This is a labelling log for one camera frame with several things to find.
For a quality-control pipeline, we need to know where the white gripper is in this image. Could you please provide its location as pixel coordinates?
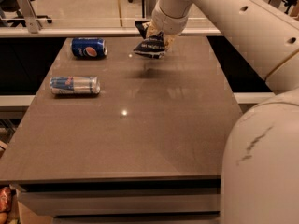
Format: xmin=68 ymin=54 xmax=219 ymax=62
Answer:
xmin=146 ymin=0 xmax=189 ymax=52

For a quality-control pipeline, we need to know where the blue chip bag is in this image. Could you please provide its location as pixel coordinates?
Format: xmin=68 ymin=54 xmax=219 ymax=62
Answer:
xmin=134 ymin=21 xmax=165 ymax=59

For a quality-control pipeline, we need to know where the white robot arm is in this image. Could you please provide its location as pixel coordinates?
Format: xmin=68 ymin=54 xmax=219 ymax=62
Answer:
xmin=150 ymin=0 xmax=299 ymax=224

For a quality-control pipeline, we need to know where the blue pepsi can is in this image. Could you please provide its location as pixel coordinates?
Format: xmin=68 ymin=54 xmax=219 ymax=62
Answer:
xmin=70 ymin=37 xmax=107 ymax=59

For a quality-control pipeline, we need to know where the silver red bull can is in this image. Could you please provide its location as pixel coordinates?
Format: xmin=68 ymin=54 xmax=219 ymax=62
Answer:
xmin=50 ymin=77 xmax=100 ymax=94

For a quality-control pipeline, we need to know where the red snack bag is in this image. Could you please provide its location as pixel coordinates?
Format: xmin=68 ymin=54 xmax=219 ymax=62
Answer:
xmin=0 ymin=187 xmax=12 ymax=212

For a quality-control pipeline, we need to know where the black office chair left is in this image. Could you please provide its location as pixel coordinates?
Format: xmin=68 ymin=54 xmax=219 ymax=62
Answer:
xmin=0 ymin=0 xmax=54 ymax=29

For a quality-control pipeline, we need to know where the grey drawer cabinet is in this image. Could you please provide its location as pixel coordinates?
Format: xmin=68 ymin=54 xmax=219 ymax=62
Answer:
xmin=18 ymin=179 xmax=221 ymax=219

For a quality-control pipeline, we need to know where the middle metal glass bracket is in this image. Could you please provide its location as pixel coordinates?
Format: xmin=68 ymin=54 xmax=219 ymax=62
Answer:
xmin=144 ymin=0 xmax=156 ymax=19

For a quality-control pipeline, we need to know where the left metal glass bracket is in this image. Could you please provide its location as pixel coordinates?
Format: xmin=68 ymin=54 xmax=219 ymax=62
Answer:
xmin=17 ymin=0 xmax=41 ymax=34

